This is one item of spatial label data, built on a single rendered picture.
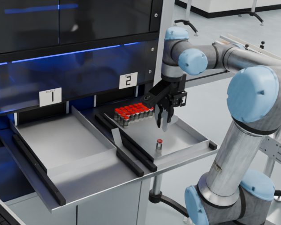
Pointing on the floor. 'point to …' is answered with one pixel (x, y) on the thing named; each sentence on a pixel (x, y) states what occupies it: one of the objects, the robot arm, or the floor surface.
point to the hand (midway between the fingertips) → (160, 127)
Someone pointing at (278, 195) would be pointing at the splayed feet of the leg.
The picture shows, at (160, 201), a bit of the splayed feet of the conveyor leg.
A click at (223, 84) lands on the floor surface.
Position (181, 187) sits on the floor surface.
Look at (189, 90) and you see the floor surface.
